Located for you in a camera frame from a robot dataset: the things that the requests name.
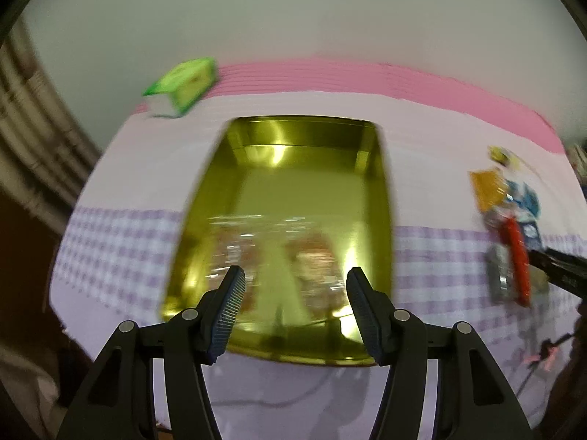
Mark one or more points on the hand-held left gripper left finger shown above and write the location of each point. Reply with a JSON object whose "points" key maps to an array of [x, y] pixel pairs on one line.
{"points": [[227, 311]]}

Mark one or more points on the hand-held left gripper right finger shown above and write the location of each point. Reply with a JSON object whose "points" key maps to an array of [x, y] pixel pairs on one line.
{"points": [[367, 316]]}

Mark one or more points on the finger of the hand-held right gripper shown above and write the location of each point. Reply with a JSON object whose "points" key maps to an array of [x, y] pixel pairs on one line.
{"points": [[559, 266]]}

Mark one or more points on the red stick snack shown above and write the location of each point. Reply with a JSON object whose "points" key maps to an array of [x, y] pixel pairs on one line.
{"points": [[517, 256]]}

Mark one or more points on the blue snack packet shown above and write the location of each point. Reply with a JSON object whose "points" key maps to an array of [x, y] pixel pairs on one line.
{"points": [[525, 199]]}

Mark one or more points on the gold tin box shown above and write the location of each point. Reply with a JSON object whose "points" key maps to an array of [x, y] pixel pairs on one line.
{"points": [[298, 183]]}

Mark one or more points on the silver clear snack packet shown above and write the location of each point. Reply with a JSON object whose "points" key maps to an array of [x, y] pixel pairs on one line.
{"points": [[500, 270]]}

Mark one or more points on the orange snack packet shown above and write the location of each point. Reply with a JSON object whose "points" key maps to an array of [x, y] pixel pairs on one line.
{"points": [[487, 190]]}

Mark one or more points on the yellow-wrapped clear snack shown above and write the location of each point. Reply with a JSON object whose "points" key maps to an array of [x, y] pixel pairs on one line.
{"points": [[502, 156]]}

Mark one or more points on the pink and purple checked cloth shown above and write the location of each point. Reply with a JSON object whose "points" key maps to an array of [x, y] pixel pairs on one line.
{"points": [[435, 146]]}

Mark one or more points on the green tissue pack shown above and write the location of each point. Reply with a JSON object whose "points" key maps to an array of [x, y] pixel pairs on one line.
{"points": [[183, 82]]}

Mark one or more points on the beige ribbed panel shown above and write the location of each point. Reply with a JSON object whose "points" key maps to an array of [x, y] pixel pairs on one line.
{"points": [[32, 114]]}

